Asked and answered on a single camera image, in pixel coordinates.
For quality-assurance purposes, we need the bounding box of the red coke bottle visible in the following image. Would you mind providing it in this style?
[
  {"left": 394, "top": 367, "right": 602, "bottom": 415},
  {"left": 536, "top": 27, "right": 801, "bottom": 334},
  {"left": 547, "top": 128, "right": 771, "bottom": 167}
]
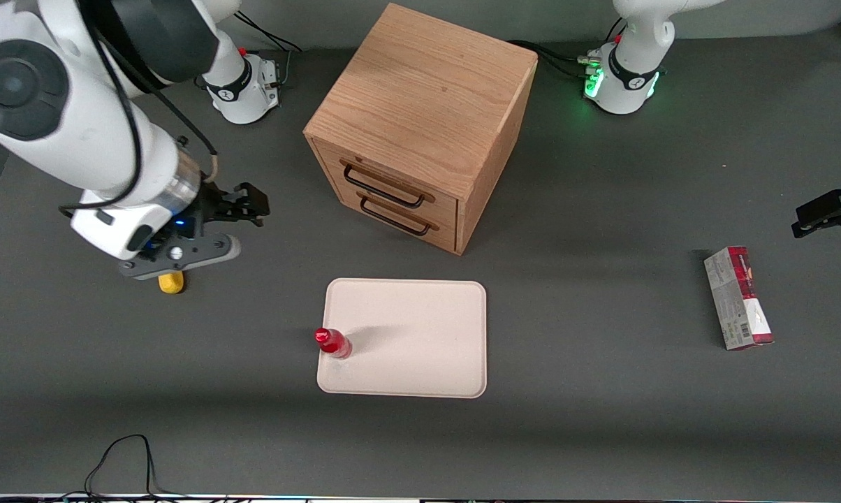
[{"left": 314, "top": 328, "right": 353, "bottom": 360}]

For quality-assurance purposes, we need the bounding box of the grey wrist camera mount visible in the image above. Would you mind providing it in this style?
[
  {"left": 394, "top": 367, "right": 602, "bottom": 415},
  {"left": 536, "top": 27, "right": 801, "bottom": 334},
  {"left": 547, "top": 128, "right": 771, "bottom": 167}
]
[{"left": 117, "top": 234, "right": 242, "bottom": 281}]

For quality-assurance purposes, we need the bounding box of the red and grey carton box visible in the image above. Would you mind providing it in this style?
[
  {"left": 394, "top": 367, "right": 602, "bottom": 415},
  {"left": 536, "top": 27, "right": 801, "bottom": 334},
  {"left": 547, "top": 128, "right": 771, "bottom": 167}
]
[{"left": 703, "top": 246, "right": 774, "bottom": 351}]

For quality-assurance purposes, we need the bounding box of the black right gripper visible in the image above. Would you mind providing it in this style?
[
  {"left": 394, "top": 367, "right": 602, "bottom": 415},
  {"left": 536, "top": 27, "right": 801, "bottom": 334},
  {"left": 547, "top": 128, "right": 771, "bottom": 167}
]
[{"left": 156, "top": 182, "right": 271, "bottom": 251}]

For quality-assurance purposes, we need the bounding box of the black left arm base cable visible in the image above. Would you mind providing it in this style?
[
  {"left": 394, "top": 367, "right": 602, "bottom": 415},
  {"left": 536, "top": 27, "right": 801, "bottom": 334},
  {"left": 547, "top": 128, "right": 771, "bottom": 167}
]
[{"left": 508, "top": 40, "right": 603, "bottom": 81}]

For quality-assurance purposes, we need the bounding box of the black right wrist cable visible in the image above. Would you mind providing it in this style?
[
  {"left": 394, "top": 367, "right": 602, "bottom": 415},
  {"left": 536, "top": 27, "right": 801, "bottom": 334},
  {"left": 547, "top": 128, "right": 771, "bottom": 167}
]
[{"left": 57, "top": 0, "right": 219, "bottom": 214}]

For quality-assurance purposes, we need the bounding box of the short black drawer handle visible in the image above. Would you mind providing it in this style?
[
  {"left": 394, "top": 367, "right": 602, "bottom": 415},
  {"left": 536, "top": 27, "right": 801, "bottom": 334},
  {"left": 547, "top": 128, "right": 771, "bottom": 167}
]
[{"left": 358, "top": 192, "right": 441, "bottom": 236}]

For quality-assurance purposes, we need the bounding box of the cream plastic tray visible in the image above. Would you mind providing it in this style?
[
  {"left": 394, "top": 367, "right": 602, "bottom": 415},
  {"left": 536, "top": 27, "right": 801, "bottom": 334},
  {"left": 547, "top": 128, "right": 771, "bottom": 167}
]
[{"left": 316, "top": 278, "right": 488, "bottom": 399}]

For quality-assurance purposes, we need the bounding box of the long black drawer handle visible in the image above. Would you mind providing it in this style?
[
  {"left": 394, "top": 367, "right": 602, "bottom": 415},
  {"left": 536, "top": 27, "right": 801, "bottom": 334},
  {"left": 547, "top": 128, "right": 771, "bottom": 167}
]
[{"left": 342, "top": 159, "right": 437, "bottom": 209}]

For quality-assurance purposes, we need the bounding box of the black arm base cable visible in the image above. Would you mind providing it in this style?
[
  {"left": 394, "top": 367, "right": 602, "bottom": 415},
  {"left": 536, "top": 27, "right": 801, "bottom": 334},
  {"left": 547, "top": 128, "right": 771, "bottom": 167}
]
[
  {"left": 508, "top": 40, "right": 603, "bottom": 81},
  {"left": 235, "top": 10, "right": 305, "bottom": 88}
]

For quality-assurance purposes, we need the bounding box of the black right arm base cable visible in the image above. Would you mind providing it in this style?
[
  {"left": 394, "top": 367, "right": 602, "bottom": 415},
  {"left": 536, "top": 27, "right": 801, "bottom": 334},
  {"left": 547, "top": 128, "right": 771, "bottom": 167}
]
[{"left": 235, "top": 10, "right": 305, "bottom": 88}]

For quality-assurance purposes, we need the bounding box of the thin black looped cable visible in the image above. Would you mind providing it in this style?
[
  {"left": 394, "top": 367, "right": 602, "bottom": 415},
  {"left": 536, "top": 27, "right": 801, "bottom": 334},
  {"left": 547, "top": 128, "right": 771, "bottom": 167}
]
[{"left": 40, "top": 434, "right": 205, "bottom": 502}]

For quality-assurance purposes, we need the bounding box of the wooden drawer cabinet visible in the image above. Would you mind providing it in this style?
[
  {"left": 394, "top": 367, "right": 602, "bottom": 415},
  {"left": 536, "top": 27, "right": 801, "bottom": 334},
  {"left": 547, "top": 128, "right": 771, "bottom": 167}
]
[{"left": 303, "top": 3, "right": 539, "bottom": 256}]

